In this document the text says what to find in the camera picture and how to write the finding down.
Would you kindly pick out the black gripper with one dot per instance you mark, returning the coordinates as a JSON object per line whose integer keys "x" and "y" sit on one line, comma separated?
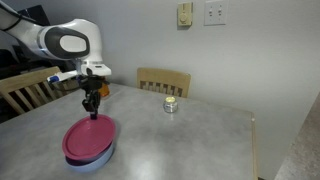
{"x": 91, "y": 86}

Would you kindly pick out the pink plate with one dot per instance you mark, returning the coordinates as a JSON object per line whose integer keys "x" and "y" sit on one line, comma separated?
{"x": 87, "y": 138}

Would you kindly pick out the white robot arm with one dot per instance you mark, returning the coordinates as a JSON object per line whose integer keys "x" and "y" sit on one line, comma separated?
{"x": 78, "y": 40}

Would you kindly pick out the blue bowl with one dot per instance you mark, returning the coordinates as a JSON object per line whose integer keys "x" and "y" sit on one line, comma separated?
{"x": 91, "y": 164}

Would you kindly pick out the orange water bottle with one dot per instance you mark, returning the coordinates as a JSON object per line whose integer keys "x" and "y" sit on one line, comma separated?
{"x": 104, "y": 90}

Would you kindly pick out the wooden chair left side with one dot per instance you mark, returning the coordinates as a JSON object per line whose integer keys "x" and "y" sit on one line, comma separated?
{"x": 31, "y": 90}

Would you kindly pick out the silver candle jar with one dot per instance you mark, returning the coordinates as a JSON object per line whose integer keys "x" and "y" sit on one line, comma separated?
{"x": 170, "y": 104}

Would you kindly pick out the wooden chair behind table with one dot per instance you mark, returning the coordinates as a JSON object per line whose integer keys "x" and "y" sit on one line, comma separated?
{"x": 163, "y": 81}

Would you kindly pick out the beige thermostat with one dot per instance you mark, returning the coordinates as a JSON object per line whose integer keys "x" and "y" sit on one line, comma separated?
{"x": 185, "y": 14}

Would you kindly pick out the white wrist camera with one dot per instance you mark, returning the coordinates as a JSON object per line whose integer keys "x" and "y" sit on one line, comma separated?
{"x": 95, "y": 69}

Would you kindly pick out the white light switch plate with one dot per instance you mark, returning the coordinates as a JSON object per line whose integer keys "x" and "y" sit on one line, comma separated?
{"x": 215, "y": 12}

